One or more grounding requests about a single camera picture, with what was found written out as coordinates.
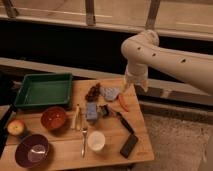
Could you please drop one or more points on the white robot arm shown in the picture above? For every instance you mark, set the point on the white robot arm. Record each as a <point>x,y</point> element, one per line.
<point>143,51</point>

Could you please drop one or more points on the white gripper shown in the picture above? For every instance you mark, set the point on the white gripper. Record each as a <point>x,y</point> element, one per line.
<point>136,75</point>

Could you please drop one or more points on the small black clip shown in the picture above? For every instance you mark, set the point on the small black clip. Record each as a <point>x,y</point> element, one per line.
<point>104,110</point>

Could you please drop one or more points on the dark red grapes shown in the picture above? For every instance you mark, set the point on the dark red grapes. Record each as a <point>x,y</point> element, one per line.
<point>93,93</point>

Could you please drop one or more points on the yellow banana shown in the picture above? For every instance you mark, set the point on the yellow banana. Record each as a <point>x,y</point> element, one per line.
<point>76,120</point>

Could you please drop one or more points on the purple bowl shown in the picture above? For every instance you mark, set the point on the purple bowl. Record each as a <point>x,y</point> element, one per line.
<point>32,151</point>

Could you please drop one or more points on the green plastic tray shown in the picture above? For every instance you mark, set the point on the green plastic tray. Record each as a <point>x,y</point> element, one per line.
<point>44,90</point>

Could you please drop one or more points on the orange bowl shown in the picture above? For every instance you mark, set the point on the orange bowl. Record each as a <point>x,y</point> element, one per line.
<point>53,118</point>

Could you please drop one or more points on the black spatula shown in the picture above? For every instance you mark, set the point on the black spatula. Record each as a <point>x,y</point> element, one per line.
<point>130,141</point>

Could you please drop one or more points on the white cup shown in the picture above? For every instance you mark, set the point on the white cup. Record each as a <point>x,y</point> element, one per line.
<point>96,141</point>

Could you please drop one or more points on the orange carrot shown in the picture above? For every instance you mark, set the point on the orange carrot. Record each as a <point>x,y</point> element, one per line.
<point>122,102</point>

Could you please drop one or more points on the red yellow apple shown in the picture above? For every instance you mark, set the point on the red yellow apple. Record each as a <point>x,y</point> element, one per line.
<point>16,127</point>

